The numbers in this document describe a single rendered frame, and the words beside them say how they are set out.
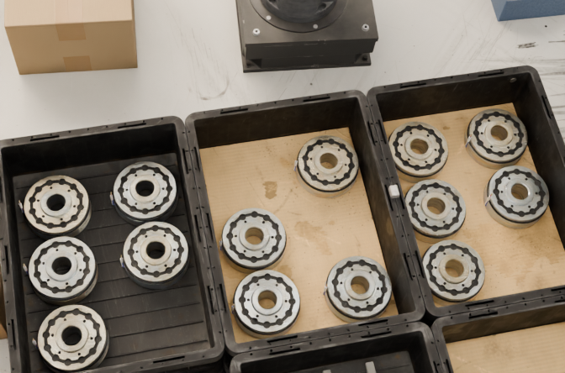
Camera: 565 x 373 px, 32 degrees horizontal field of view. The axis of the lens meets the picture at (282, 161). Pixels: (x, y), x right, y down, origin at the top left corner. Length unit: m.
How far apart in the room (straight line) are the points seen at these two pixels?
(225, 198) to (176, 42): 0.42
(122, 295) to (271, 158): 0.34
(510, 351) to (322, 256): 0.33
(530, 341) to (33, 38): 0.99
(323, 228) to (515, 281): 0.32
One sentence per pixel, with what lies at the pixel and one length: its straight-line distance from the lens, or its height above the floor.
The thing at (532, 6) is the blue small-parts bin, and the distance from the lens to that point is 2.04.
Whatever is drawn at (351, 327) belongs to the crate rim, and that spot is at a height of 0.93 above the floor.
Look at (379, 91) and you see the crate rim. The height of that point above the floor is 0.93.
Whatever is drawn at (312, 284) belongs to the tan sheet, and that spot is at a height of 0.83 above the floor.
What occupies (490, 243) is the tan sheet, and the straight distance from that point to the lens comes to 1.66.
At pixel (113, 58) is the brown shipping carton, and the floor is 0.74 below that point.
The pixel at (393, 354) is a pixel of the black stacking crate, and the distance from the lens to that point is 1.57.
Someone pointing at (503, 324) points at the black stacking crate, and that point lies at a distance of 1.57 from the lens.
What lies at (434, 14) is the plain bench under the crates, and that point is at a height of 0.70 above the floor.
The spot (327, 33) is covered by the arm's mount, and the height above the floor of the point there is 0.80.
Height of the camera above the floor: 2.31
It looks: 63 degrees down
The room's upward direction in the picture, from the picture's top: 9 degrees clockwise
